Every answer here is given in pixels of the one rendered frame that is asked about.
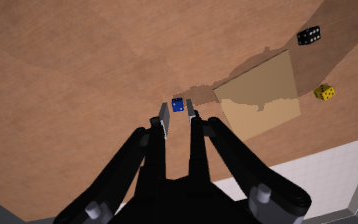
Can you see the yellow die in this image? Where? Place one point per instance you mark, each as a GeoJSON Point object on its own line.
{"type": "Point", "coordinates": [324, 92]}

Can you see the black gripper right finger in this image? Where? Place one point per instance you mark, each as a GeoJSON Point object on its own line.
{"type": "Point", "coordinates": [273, 199]}

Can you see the blue die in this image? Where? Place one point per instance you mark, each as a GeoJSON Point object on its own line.
{"type": "Point", "coordinates": [177, 104]}

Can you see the black die with white pips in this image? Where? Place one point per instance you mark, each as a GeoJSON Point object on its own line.
{"type": "Point", "coordinates": [309, 35]}

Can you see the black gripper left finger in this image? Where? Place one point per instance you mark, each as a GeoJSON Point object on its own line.
{"type": "Point", "coordinates": [99, 202]}

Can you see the tan flat mat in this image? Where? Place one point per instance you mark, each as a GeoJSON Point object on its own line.
{"type": "Point", "coordinates": [261, 98]}

